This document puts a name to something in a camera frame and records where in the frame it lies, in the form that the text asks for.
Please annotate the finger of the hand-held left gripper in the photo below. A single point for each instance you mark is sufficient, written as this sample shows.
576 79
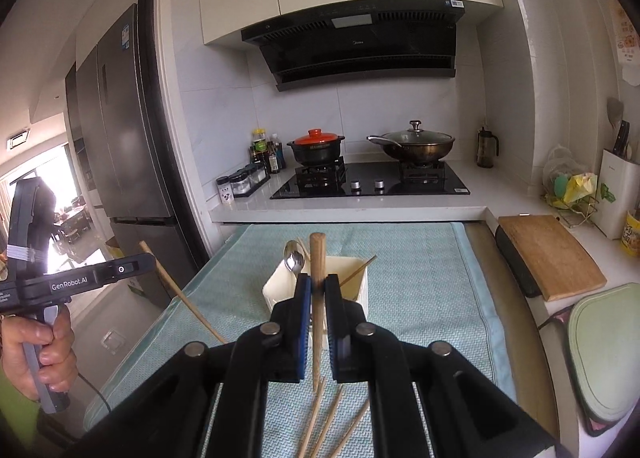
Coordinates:
125 269

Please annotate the yellow container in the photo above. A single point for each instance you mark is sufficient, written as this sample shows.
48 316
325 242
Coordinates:
631 235

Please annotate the wooden cutting board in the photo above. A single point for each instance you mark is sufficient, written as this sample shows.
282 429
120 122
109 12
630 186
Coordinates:
555 258

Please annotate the light blue textured mat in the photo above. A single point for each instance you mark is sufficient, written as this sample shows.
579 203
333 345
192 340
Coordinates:
425 298

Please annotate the plastic bag with yellow cloth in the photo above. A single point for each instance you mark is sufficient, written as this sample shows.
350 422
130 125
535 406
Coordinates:
570 183

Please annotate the green cutting board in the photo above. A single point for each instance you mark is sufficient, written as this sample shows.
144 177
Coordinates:
610 353

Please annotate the black range hood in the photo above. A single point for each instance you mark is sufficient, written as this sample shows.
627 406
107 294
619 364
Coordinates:
360 46

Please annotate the dark tall cabinet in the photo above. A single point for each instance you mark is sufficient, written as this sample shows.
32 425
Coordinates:
80 138

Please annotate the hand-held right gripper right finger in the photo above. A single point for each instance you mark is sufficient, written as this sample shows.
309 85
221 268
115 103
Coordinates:
334 333

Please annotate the grey refrigerator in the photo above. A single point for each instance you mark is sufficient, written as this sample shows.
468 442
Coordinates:
130 138

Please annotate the black gas stove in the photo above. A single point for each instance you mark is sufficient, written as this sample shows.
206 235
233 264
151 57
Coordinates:
370 183

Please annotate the person's left hand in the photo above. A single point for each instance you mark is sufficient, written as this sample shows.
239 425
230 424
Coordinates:
20 358

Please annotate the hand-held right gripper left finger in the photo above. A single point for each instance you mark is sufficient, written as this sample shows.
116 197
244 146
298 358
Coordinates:
302 333

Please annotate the cream ribbed utensil holder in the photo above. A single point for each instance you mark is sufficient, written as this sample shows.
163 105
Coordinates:
350 303

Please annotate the dark glass kettle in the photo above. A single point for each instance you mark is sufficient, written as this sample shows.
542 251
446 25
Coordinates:
487 148

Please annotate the hanging paper wall calendar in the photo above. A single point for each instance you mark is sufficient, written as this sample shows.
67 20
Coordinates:
625 38

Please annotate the black clay pot red lid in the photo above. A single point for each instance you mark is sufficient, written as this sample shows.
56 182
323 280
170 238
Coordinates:
315 148

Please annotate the dining table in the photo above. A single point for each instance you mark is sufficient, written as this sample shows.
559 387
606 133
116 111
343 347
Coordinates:
75 223

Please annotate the spice jars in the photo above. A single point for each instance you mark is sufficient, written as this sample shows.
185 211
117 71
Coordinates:
240 183

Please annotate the wok with glass lid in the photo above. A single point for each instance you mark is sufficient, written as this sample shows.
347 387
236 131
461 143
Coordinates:
415 146

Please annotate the white knife block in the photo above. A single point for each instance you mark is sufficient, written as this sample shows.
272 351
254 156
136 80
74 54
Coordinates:
615 198

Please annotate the small metal spoon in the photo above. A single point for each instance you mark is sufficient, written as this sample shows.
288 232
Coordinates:
290 250

